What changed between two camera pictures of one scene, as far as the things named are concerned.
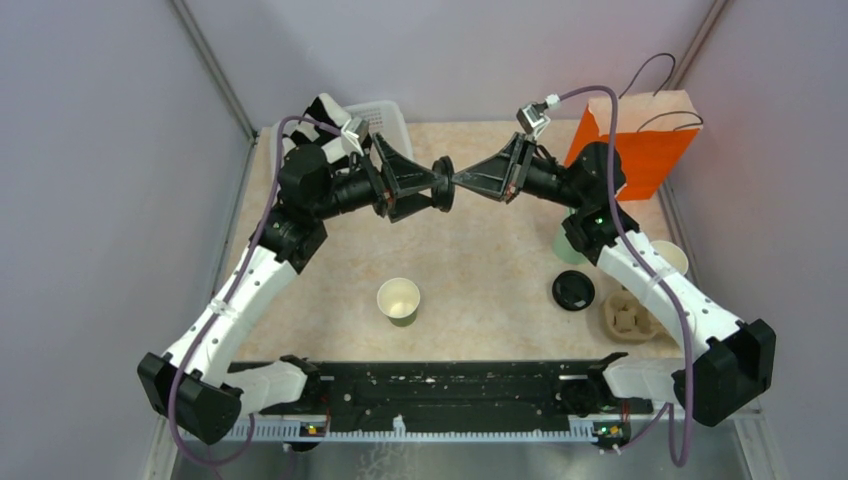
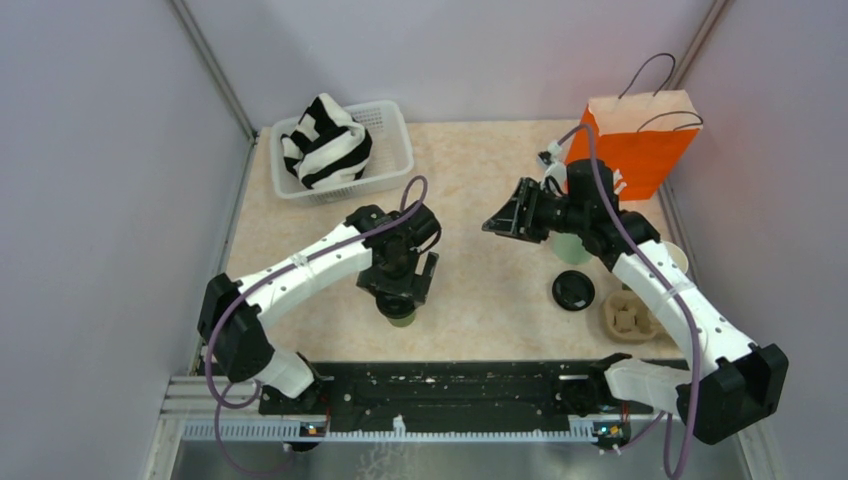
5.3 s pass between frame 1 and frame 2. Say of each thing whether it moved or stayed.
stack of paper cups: stayed
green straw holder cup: stayed
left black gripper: moved
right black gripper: moved
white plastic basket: stayed
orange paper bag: stayed
